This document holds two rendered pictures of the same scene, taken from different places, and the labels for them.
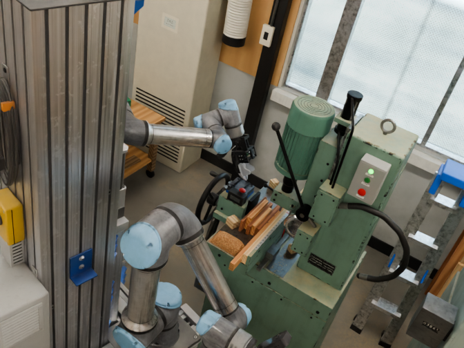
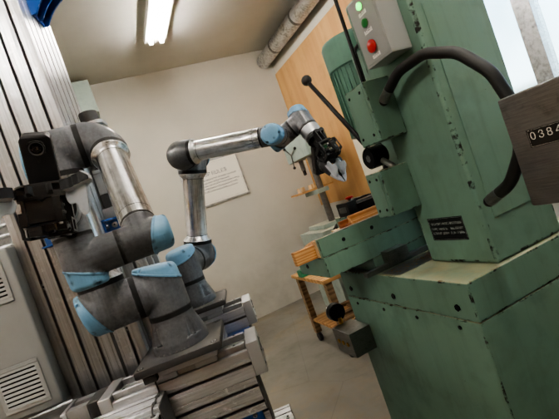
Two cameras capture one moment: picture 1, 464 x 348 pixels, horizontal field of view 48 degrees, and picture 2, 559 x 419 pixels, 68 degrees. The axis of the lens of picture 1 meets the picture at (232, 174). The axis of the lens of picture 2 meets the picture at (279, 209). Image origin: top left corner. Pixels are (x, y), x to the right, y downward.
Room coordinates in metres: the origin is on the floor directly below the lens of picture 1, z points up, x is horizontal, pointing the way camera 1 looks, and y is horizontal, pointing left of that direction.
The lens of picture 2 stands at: (0.66, -0.94, 1.10)
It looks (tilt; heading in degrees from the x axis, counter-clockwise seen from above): 2 degrees down; 46
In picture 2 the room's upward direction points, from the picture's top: 20 degrees counter-clockwise
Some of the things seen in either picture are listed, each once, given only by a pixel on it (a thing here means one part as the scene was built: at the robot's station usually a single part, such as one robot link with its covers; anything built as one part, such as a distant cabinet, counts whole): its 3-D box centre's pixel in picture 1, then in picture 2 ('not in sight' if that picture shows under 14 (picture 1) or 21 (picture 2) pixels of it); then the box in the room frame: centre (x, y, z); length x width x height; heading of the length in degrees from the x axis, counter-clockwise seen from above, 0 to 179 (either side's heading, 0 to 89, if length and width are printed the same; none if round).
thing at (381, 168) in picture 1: (369, 179); (378, 27); (1.59, -0.49, 1.40); 0.10 x 0.06 x 0.16; 66
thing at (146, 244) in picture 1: (143, 287); (81, 230); (1.04, 0.18, 1.19); 0.15 x 0.12 x 0.55; 156
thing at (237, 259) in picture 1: (263, 232); (369, 228); (1.71, -0.19, 0.92); 0.54 x 0.02 x 0.04; 156
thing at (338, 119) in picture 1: (349, 114); not in sight; (1.79, -0.38, 1.53); 0.08 x 0.08 x 0.17; 66
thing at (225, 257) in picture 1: (250, 217); (381, 233); (1.84, -0.13, 0.87); 0.61 x 0.30 x 0.06; 156
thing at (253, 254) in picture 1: (281, 223); (401, 214); (1.79, -0.27, 0.93); 0.60 x 0.02 x 0.06; 156
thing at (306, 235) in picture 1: (305, 237); (392, 190); (1.63, -0.36, 1.02); 0.09 x 0.07 x 0.12; 156
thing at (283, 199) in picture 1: (287, 199); not in sight; (1.84, -0.27, 1.03); 0.14 x 0.07 x 0.09; 66
